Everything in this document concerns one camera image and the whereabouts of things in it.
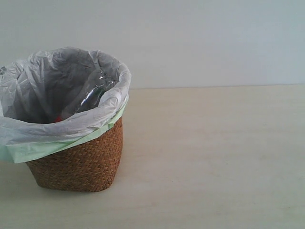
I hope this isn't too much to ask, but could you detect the brown woven wicker basket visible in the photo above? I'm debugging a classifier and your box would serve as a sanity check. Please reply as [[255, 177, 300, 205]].
[[26, 118, 123, 192]]

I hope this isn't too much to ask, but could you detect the green label water bottle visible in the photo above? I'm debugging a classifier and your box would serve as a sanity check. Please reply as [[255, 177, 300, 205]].
[[94, 87, 107, 100]]

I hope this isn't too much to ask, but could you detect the red label clear soda bottle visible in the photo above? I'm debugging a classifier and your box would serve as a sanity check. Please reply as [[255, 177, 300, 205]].
[[55, 68, 119, 123]]

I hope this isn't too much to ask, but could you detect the white plastic bin liner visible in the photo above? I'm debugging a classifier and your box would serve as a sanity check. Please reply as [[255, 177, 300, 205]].
[[0, 47, 132, 163]]

